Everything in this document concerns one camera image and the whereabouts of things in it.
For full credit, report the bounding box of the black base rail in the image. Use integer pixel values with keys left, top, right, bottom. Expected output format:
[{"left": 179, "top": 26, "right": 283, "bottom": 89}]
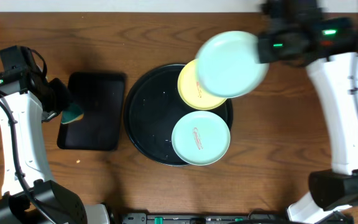
[{"left": 121, "top": 213, "right": 289, "bottom": 224}]

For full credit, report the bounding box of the green yellow sponge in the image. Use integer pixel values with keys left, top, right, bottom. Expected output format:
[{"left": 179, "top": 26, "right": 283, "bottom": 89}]
[{"left": 60, "top": 103, "right": 84, "bottom": 124}]

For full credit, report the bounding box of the light green plate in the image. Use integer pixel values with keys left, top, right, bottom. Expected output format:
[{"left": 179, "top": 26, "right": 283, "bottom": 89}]
[
  {"left": 196, "top": 30, "right": 269, "bottom": 98},
  {"left": 172, "top": 111, "right": 231, "bottom": 166}
]

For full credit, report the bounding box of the round black tray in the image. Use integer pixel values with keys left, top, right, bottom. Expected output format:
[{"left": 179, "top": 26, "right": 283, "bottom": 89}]
[{"left": 124, "top": 64, "right": 233, "bottom": 166}]

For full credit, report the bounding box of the light green plate front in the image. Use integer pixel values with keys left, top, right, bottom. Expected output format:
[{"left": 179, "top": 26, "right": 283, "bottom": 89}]
[{"left": 172, "top": 111, "right": 231, "bottom": 166}]

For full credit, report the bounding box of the yellow plate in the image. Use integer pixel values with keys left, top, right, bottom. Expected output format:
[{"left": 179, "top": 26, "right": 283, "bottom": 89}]
[{"left": 177, "top": 59, "right": 227, "bottom": 110}]

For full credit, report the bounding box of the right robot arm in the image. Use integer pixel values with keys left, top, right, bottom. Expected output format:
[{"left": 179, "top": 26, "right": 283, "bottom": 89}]
[{"left": 257, "top": 17, "right": 358, "bottom": 223}]

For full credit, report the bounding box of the rectangular black tray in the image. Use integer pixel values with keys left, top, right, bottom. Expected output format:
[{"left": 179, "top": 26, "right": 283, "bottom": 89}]
[{"left": 57, "top": 72, "right": 126, "bottom": 151}]

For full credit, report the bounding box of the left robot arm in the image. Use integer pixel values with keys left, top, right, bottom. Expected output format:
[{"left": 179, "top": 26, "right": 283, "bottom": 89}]
[{"left": 0, "top": 73, "right": 111, "bottom": 223}]

